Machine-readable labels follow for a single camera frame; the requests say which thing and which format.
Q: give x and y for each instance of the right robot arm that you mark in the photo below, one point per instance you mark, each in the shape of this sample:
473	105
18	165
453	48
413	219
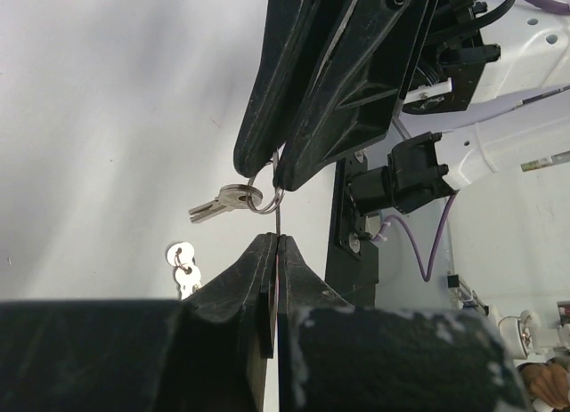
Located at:
474	53

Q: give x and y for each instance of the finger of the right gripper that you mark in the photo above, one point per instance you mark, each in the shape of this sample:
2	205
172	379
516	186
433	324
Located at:
358	81
294	37

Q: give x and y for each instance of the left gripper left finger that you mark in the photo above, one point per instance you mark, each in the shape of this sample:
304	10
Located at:
205	353

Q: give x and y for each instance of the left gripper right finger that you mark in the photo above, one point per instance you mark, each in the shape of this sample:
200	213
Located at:
334	356

